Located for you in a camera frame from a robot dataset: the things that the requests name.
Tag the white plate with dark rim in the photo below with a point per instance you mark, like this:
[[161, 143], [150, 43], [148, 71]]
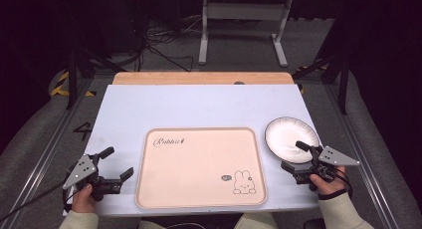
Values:
[[291, 140]]

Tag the black tripod stand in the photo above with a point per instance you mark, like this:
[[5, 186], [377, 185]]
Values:
[[333, 73], [81, 66]]

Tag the white metal stand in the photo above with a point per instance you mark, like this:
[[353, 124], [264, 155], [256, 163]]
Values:
[[244, 23]]

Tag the person's right hand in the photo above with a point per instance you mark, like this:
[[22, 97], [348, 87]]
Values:
[[328, 184]]

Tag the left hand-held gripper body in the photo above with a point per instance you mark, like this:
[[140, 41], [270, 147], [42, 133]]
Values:
[[81, 172]]

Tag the wooden table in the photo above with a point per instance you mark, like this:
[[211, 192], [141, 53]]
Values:
[[202, 78]]

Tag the white table cover sheet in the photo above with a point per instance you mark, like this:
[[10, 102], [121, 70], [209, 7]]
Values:
[[185, 106]]

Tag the pink tray with rabbit print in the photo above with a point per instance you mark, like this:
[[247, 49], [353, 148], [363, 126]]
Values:
[[200, 167]]

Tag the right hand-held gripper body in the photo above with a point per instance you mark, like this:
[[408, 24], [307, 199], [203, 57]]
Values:
[[326, 162]]

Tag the person's left hand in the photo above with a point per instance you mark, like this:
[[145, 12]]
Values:
[[83, 201]]

